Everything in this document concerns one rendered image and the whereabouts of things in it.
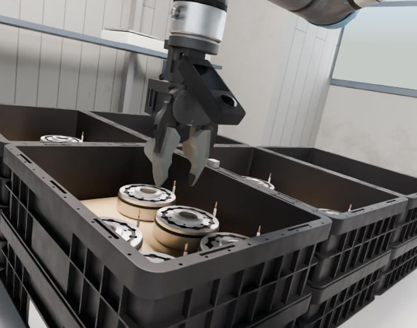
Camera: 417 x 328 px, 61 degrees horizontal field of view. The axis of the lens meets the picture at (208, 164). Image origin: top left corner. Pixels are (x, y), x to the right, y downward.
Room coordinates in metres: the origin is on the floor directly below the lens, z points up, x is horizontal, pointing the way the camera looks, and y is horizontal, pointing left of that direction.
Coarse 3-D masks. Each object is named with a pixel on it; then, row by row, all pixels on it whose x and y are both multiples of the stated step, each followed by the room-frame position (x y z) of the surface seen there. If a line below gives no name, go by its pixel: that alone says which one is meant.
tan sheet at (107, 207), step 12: (84, 204) 0.58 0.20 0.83; (96, 204) 0.59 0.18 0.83; (108, 204) 0.60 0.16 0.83; (108, 216) 0.55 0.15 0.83; (120, 216) 0.56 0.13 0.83; (144, 228) 0.53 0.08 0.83; (144, 240) 0.49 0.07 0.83; (156, 240) 0.50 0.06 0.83; (168, 252) 0.47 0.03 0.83; (180, 252) 0.48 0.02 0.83; (192, 252) 0.48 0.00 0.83
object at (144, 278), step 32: (64, 192) 0.37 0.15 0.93; (256, 192) 0.53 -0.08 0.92; (96, 224) 0.31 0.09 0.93; (320, 224) 0.42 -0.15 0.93; (96, 256) 0.29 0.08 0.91; (128, 256) 0.26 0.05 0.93; (192, 256) 0.28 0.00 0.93; (224, 256) 0.29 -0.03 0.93; (256, 256) 0.33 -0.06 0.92; (128, 288) 0.25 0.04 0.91; (160, 288) 0.25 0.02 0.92
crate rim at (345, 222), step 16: (288, 160) 0.85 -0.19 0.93; (240, 176) 0.59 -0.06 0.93; (336, 176) 0.76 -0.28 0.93; (272, 192) 0.53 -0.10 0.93; (384, 192) 0.68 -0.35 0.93; (368, 208) 0.54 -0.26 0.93; (384, 208) 0.57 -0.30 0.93; (400, 208) 0.63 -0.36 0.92; (336, 224) 0.46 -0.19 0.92; (352, 224) 0.49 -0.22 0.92; (368, 224) 0.53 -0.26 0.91
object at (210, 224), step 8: (168, 208) 0.56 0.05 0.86; (176, 208) 0.56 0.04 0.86; (184, 208) 0.57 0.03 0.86; (192, 208) 0.58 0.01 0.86; (160, 216) 0.52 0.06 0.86; (168, 216) 0.52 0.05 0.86; (208, 216) 0.56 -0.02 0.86; (160, 224) 0.50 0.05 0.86; (168, 224) 0.49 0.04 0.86; (176, 224) 0.50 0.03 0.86; (184, 224) 0.50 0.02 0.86; (200, 224) 0.51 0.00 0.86; (208, 224) 0.52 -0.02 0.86; (216, 224) 0.53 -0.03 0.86; (184, 232) 0.48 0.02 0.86; (192, 232) 0.48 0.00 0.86; (200, 232) 0.49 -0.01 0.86; (208, 232) 0.50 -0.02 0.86
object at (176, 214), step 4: (176, 212) 0.53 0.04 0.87; (180, 212) 0.54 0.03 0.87; (184, 212) 0.54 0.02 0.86; (188, 212) 0.55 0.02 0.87; (192, 212) 0.55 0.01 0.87; (196, 212) 0.55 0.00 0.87; (176, 216) 0.52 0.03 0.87; (180, 216) 0.52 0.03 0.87; (196, 216) 0.54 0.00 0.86; (200, 216) 0.53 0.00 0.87; (180, 220) 0.51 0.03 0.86; (184, 220) 0.51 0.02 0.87; (188, 220) 0.51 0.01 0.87; (192, 220) 0.51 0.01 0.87; (196, 220) 0.51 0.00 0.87; (200, 220) 0.52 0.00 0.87; (192, 224) 0.51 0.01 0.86
